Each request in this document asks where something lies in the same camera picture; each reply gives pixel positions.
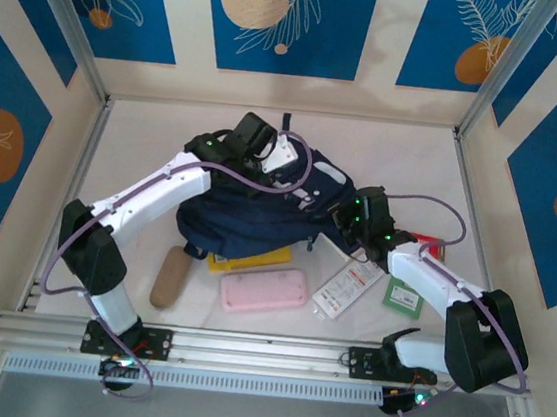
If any navy blue backpack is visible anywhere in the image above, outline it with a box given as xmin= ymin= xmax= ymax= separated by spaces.
xmin=170 ymin=102 xmax=375 ymax=279

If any pink pencil case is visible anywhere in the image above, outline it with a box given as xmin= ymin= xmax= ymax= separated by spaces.
xmin=215 ymin=260 xmax=313 ymax=322

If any aluminium table side rail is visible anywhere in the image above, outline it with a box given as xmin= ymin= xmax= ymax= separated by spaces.
xmin=17 ymin=90 xmax=116 ymax=320
xmin=428 ymin=130 xmax=532 ymax=356

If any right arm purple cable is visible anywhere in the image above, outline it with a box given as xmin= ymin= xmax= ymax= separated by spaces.
xmin=363 ymin=190 xmax=547 ymax=417

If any black controller box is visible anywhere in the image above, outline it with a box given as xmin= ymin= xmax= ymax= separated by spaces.
xmin=96 ymin=354 xmax=142 ymax=395
xmin=378 ymin=383 xmax=435 ymax=417

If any red small box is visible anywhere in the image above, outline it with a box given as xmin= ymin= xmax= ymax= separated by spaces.
xmin=411 ymin=232 xmax=450 ymax=264

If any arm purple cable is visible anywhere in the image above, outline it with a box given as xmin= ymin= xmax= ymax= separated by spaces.
xmin=30 ymin=103 xmax=317 ymax=417
xmin=363 ymin=190 xmax=547 ymax=417

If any green card pack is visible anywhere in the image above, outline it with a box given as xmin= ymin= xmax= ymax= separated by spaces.
xmin=379 ymin=275 xmax=426 ymax=319

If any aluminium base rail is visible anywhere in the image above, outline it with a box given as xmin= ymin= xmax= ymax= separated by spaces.
xmin=0 ymin=297 xmax=537 ymax=412

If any white slotted cable duct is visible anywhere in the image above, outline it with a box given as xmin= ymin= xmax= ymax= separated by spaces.
xmin=1 ymin=342 xmax=386 ymax=416

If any white red printed packet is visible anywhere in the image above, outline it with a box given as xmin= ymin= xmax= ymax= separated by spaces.
xmin=309 ymin=252 xmax=387 ymax=328

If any aluminium frame post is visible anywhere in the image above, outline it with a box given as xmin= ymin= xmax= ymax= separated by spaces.
xmin=455 ymin=0 xmax=557 ymax=150
xmin=7 ymin=0 xmax=121 ymax=106

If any yellow paperback book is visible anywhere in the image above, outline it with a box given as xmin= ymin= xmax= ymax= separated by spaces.
xmin=205 ymin=238 xmax=294 ymax=284

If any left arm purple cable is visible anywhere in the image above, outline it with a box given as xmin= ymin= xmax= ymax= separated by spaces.
xmin=30 ymin=103 xmax=317 ymax=417

